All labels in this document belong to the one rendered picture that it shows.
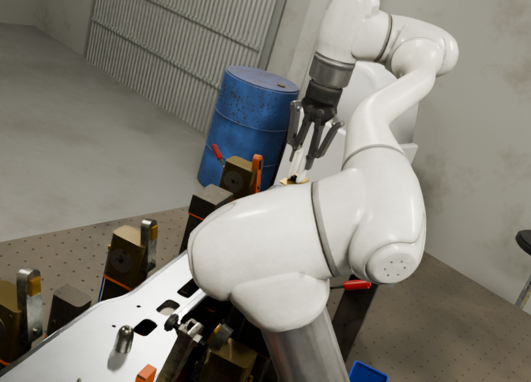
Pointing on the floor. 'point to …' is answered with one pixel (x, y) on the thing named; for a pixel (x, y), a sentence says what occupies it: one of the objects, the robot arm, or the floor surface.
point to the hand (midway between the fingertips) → (299, 165)
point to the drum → (248, 122)
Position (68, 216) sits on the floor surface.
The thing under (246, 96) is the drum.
